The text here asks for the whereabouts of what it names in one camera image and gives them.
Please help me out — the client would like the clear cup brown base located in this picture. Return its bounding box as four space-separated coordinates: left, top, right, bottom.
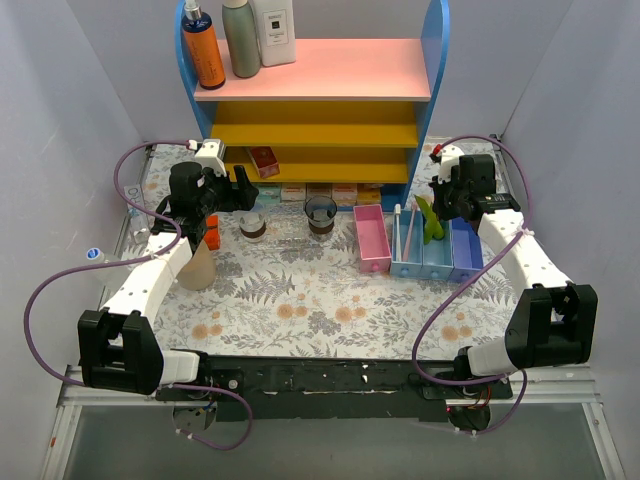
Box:
237 211 266 243

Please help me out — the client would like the green toothpaste tube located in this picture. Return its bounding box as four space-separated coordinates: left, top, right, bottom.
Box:
414 195 445 245

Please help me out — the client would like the clear textured glass tray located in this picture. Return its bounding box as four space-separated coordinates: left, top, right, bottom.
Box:
220 209 359 264

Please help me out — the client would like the dark blue cup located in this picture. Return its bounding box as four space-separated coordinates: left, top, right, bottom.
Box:
304 195 338 241

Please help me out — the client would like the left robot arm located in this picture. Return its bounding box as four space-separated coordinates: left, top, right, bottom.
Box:
78 162 258 400

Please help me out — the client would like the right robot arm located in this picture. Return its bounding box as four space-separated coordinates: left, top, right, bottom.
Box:
430 146 598 398

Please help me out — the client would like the red small box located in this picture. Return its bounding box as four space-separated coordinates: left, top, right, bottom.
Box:
245 146 280 179

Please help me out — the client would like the orange razor package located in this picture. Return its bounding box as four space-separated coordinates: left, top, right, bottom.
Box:
203 215 220 251

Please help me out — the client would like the purple blue drawer box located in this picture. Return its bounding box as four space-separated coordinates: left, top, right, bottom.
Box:
449 218 484 283

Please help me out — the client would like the light blue drawer box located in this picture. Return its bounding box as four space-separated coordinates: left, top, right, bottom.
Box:
390 210 424 279

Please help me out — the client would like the yellow soap box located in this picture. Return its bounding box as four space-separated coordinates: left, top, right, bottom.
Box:
356 184 383 205

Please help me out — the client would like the pink drawer box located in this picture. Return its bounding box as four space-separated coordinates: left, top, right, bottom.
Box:
353 204 391 273

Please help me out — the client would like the orange red soap box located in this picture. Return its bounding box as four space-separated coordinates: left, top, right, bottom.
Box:
331 183 358 207

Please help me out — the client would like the blue wooden shelf unit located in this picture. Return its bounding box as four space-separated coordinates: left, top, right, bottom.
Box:
174 1 450 211

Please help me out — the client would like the clear water bottle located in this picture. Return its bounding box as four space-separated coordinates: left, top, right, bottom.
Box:
84 246 131 296

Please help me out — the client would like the white labelled bottle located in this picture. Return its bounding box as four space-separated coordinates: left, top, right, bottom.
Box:
251 0 296 67

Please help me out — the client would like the grey green bottle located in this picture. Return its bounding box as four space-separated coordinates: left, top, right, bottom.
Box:
222 0 261 78

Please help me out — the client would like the orange spray bottle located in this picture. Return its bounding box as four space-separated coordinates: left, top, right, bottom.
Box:
181 0 226 90

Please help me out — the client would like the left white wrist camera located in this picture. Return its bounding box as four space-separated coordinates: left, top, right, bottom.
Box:
187 139 227 177

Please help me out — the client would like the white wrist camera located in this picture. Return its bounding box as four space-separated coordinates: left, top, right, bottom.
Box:
187 139 227 177
430 144 464 184

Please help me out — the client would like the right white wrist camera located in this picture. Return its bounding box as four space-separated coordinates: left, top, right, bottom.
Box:
430 144 464 184

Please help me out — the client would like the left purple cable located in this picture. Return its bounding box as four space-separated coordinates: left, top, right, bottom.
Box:
23 140 254 451

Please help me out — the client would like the purple cable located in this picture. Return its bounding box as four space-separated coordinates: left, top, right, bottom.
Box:
23 140 254 451
412 134 534 434

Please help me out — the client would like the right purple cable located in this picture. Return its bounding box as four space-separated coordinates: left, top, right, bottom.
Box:
412 134 534 434

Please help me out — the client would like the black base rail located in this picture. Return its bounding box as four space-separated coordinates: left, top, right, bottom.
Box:
156 355 512 422

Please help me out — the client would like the aluminium frame rail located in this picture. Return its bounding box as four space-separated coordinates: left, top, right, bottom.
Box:
438 367 631 479

